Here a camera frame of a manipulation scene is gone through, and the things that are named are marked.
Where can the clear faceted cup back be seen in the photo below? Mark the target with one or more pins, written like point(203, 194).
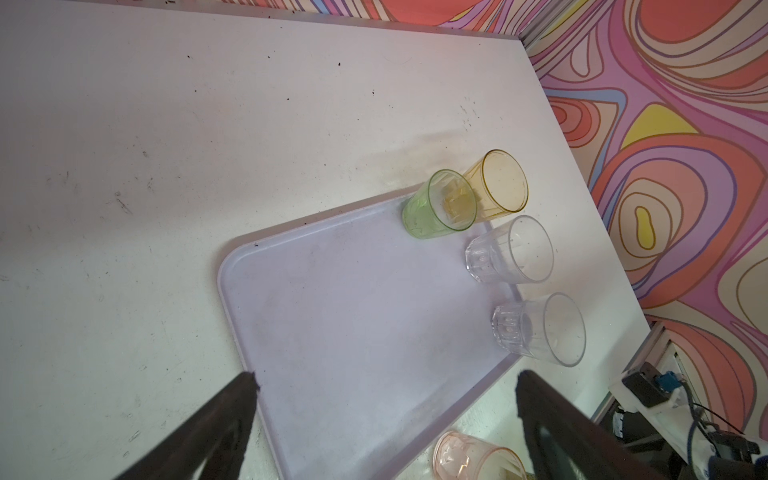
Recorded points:
point(550, 328)

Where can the lilac plastic tray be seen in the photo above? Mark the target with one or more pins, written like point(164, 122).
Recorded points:
point(366, 342)

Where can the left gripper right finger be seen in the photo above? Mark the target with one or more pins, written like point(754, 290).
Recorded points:
point(563, 443)

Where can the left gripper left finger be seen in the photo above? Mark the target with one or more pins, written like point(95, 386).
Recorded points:
point(211, 444)

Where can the yellow plastic cup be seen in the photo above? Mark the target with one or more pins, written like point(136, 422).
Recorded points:
point(499, 185)

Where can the bright green cup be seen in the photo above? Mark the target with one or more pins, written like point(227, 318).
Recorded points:
point(443, 205)

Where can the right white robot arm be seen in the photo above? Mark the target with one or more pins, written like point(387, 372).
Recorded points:
point(710, 444)

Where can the pink cup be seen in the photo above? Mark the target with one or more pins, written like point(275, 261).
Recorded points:
point(458, 456)

